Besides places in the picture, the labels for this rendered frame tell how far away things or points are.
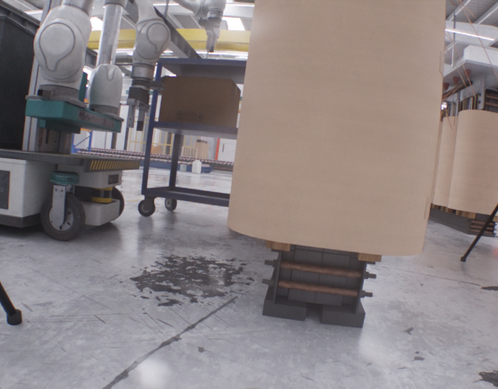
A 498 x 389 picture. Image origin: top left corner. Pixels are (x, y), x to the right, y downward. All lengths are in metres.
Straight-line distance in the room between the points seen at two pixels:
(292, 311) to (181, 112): 1.45
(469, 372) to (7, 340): 0.89
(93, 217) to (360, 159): 1.08
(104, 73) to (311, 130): 1.29
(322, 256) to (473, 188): 2.77
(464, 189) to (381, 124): 2.84
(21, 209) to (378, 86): 1.19
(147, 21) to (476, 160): 3.01
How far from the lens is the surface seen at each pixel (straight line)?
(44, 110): 1.36
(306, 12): 0.80
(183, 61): 2.06
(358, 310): 0.91
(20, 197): 1.39
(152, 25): 1.24
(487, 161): 3.60
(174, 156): 2.45
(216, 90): 2.03
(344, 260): 0.89
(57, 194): 1.38
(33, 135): 1.56
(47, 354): 0.69
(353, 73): 0.76
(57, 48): 1.16
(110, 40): 2.10
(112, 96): 1.81
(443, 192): 3.95
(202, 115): 2.03
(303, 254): 0.88
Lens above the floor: 0.35
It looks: 5 degrees down
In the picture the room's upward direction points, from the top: 7 degrees clockwise
